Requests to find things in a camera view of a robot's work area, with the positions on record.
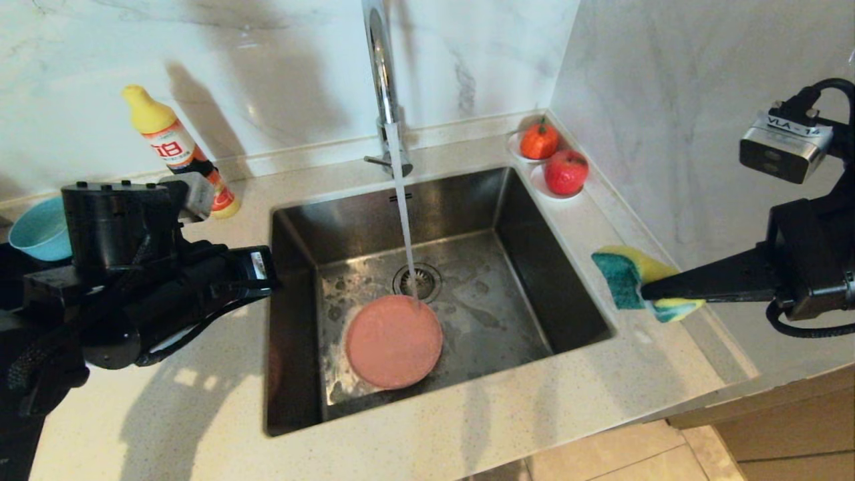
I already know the yellow green sponge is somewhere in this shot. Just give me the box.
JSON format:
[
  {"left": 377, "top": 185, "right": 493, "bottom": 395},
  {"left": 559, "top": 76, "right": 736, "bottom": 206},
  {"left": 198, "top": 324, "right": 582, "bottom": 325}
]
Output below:
[{"left": 591, "top": 245, "right": 707, "bottom": 323}]

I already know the orange detergent bottle yellow cap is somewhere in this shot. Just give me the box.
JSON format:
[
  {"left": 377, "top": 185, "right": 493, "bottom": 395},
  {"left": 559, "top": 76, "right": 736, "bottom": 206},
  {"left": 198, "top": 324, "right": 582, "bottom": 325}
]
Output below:
[{"left": 122, "top": 84, "right": 241, "bottom": 219}]

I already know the pink plate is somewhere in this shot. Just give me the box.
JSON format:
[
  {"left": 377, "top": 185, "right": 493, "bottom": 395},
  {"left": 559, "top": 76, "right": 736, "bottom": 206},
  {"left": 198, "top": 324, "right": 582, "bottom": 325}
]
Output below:
[{"left": 344, "top": 295, "right": 444, "bottom": 391}]

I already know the blue bowl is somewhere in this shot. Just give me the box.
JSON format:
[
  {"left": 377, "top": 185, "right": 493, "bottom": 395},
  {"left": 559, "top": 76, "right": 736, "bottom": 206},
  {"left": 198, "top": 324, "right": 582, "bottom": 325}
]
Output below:
[{"left": 8, "top": 196, "right": 73, "bottom": 263}]

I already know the chrome faucet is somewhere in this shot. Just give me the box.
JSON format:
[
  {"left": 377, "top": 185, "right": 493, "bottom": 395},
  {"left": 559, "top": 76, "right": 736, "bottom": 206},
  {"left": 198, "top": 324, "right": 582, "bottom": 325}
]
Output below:
[{"left": 361, "top": 0, "right": 413, "bottom": 178}]

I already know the metal sink drain strainer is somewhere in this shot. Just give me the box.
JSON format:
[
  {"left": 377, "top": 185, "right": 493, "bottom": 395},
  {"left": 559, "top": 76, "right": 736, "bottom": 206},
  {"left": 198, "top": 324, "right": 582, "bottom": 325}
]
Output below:
[{"left": 392, "top": 263, "right": 443, "bottom": 301}]

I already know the stainless steel sink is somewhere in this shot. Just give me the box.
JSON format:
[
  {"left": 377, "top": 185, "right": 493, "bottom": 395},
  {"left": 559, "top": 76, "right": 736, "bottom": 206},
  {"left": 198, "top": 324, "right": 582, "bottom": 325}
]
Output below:
[{"left": 265, "top": 167, "right": 616, "bottom": 438}]

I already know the brown wooden cabinet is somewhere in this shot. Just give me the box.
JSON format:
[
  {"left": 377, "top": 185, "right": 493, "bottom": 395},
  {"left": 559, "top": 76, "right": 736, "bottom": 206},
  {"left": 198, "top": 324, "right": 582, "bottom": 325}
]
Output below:
[{"left": 668, "top": 364, "right": 855, "bottom": 481}]

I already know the clear water stream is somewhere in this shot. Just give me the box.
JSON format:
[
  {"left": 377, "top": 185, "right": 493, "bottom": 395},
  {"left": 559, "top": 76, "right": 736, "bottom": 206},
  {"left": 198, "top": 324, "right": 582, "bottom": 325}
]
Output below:
[{"left": 386, "top": 122, "right": 424, "bottom": 308}]

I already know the red toy apple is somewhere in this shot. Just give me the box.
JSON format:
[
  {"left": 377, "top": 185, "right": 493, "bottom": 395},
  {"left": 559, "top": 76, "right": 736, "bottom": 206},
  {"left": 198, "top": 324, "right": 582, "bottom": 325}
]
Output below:
[{"left": 544, "top": 150, "right": 590, "bottom": 196}]

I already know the small white dish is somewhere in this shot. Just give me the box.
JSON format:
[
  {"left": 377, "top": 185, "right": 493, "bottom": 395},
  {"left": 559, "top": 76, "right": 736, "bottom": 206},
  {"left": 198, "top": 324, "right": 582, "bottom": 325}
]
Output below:
[
  {"left": 530, "top": 164, "right": 584, "bottom": 200},
  {"left": 506, "top": 130, "right": 558, "bottom": 165}
]

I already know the orange toy persimmon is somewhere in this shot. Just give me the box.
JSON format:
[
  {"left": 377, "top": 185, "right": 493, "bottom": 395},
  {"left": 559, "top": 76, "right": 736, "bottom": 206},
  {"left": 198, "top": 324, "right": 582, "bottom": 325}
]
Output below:
[{"left": 519, "top": 117, "right": 560, "bottom": 161}]

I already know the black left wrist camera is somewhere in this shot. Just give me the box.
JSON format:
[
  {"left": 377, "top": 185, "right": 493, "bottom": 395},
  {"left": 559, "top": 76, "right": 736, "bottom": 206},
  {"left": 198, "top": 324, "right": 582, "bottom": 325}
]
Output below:
[{"left": 159, "top": 172, "right": 216, "bottom": 224}]

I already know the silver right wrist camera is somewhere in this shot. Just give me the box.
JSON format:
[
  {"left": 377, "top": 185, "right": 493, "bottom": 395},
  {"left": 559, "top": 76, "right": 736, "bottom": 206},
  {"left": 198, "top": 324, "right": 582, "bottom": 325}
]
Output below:
[{"left": 739, "top": 110, "right": 834, "bottom": 185}]

